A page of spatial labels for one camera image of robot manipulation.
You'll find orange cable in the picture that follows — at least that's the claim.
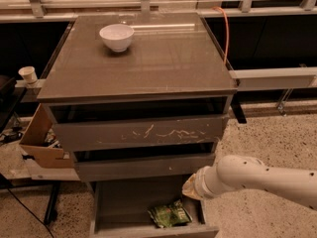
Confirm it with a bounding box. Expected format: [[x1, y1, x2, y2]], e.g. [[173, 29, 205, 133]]
[[212, 5, 231, 65]]

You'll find metal rail beam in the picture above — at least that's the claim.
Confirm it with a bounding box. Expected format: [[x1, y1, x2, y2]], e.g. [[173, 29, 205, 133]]
[[230, 66, 317, 91]]

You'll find green jalapeno chip bag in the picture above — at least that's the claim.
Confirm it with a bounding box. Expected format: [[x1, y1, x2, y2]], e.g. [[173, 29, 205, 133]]
[[148, 199, 192, 228]]

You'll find brown cardboard box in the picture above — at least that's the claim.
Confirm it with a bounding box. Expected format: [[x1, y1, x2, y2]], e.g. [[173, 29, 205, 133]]
[[20, 105, 73, 169]]

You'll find grey middle drawer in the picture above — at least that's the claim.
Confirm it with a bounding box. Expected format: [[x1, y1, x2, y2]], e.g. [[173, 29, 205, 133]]
[[74, 142, 216, 181]]

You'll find black stand leg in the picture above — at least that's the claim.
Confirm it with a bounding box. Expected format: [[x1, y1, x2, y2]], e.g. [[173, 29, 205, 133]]
[[44, 181, 60, 225]]

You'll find grey drawer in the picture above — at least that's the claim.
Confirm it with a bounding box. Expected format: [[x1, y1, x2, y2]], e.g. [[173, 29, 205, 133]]
[[53, 97, 229, 152], [74, 142, 216, 181], [89, 176, 219, 238]]

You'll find grey top drawer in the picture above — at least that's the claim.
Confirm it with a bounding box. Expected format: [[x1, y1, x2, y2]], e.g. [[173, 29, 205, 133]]
[[53, 97, 229, 152]]

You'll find grey drawer cabinet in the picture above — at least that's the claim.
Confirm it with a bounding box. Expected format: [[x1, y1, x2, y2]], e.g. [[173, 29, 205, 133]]
[[37, 12, 239, 238]]

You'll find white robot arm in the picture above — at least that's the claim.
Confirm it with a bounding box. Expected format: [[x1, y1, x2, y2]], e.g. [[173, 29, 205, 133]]
[[182, 155, 317, 210]]

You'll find grey bottom drawer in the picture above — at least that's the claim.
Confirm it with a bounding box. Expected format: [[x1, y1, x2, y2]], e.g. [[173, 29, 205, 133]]
[[89, 176, 219, 238]]

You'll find black floor cable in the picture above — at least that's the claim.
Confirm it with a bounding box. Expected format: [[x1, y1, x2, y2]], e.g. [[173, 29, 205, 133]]
[[0, 178, 55, 238]]

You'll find white ceramic bowl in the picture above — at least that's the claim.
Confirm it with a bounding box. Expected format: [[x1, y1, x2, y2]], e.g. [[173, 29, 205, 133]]
[[99, 24, 135, 53]]

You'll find white paper cup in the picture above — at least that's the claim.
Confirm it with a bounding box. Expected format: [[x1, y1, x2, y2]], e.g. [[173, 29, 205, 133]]
[[18, 66, 38, 84]]

